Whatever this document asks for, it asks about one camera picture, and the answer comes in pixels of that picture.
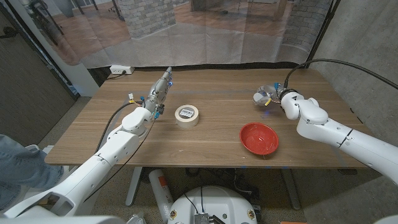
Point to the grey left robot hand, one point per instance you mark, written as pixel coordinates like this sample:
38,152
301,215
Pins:
158,90

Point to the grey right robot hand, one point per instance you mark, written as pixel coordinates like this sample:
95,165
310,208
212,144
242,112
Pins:
275,93

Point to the silver metal jar lid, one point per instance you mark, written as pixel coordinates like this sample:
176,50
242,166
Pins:
258,99

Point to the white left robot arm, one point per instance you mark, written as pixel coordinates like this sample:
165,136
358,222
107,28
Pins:
116,147

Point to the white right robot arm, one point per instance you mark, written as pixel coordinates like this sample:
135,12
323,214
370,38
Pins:
317,124

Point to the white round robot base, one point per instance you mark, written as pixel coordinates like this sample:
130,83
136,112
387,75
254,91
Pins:
214,202

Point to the beige masking tape roll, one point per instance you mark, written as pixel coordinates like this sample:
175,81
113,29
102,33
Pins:
186,119

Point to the red bowl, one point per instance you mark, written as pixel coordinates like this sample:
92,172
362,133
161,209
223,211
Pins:
258,138

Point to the white roll with orange label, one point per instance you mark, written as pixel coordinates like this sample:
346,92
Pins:
161,193

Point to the white power strip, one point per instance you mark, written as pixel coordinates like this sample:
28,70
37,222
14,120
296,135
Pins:
119,69

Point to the black backdrop stand pole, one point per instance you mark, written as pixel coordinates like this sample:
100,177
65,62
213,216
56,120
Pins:
317,40

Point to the grey table leg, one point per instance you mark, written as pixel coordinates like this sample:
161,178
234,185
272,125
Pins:
290,189
133,186

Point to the grey heatsink module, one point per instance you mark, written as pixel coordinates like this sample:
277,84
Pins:
201,218

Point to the person's leg in jeans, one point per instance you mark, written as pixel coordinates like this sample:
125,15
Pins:
21,168

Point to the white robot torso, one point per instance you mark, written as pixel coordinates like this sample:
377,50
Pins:
62,220

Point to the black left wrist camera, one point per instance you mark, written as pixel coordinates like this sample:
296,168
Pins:
160,109

